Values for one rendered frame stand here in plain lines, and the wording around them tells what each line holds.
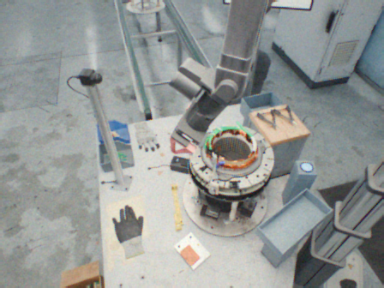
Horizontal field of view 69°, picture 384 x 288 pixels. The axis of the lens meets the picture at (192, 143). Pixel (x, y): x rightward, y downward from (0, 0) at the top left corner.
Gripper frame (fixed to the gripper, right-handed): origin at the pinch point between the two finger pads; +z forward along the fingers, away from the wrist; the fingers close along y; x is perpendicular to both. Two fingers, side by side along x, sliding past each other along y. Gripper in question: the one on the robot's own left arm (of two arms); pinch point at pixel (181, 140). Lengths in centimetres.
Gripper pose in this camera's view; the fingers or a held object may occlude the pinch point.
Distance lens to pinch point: 72.4
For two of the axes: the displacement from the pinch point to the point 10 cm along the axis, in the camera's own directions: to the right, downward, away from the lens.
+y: -3.5, 6.9, -6.4
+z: -4.4, 4.8, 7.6
